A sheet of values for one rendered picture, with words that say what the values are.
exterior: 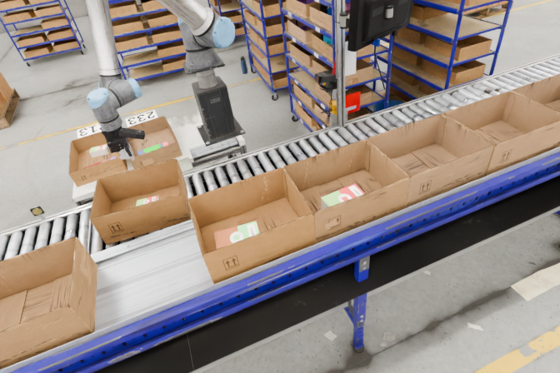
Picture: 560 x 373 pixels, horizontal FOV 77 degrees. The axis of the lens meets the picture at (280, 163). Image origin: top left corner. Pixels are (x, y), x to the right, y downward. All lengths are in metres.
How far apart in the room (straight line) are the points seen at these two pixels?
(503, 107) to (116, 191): 1.98
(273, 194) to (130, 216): 0.64
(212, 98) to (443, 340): 1.80
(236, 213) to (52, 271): 0.69
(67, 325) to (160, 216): 0.60
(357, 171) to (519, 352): 1.23
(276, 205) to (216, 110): 0.87
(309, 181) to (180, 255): 0.60
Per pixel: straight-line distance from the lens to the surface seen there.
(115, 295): 1.42
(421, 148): 1.78
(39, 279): 1.60
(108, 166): 2.20
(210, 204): 1.41
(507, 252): 2.65
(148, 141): 2.40
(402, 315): 2.22
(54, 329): 1.33
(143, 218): 1.70
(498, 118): 2.08
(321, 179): 1.54
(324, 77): 2.03
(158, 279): 1.39
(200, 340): 1.52
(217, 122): 2.18
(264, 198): 1.47
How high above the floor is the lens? 1.92
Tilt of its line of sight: 37 degrees down
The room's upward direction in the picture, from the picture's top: 8 degrees counter-clockwise
